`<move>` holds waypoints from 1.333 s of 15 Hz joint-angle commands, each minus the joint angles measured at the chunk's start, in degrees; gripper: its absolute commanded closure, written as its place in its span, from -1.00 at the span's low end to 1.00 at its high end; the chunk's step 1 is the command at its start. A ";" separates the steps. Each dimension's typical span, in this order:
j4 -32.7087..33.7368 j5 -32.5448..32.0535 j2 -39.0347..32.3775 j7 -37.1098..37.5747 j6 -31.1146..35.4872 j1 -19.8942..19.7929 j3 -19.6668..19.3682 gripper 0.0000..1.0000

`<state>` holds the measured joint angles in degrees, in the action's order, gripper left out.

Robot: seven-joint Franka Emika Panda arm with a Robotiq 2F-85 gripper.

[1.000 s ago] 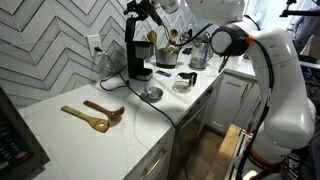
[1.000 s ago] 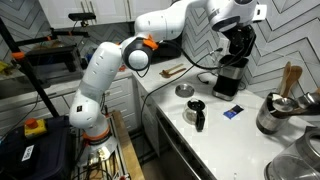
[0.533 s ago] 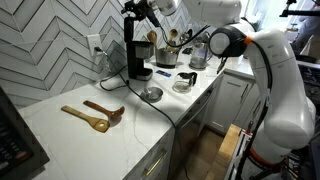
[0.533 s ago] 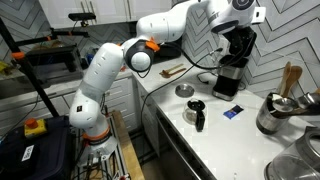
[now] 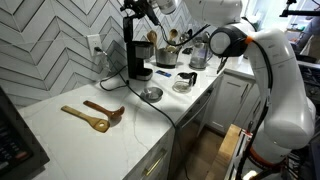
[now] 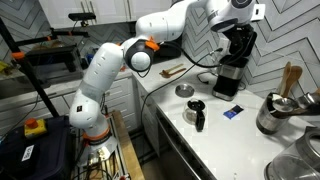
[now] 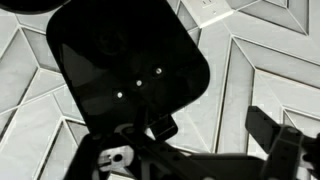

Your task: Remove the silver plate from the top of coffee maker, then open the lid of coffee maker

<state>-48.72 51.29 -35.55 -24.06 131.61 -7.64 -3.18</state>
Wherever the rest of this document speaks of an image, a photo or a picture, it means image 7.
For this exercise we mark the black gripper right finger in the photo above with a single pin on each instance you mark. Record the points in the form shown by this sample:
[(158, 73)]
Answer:
[(286, 153)]

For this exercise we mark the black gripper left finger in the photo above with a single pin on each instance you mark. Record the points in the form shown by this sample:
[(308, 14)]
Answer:
[(140, 160)]

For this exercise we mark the black coffee maker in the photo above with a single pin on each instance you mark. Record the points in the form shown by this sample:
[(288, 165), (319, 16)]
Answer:
[(126, 60)]

